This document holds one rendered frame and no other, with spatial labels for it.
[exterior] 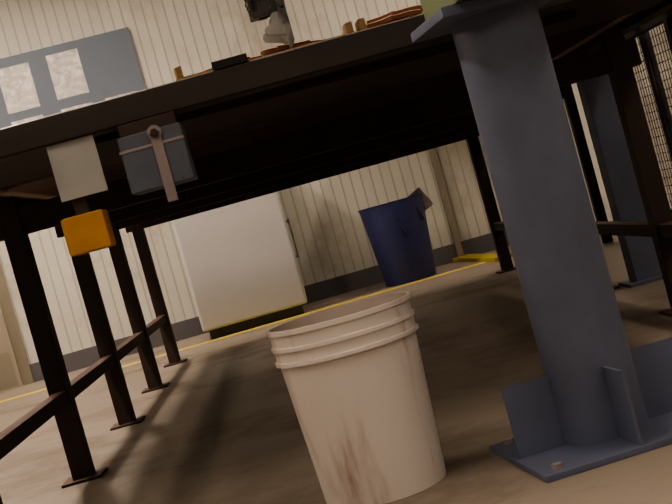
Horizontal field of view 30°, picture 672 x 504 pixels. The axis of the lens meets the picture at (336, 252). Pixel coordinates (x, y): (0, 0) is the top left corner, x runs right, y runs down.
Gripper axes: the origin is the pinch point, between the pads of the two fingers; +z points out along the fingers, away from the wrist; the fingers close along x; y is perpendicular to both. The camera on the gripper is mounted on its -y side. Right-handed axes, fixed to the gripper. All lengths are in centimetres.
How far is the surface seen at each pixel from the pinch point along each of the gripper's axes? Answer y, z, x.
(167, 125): 31.7, 10.9, 23.6
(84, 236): 55, 28, 23
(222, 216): 22, 30, -480
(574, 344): -30, 74, 56
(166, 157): 33.8, 17.2, 24.3
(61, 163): 55, 12, 20
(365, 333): 7, 61, 50
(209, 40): -4, -86, -562
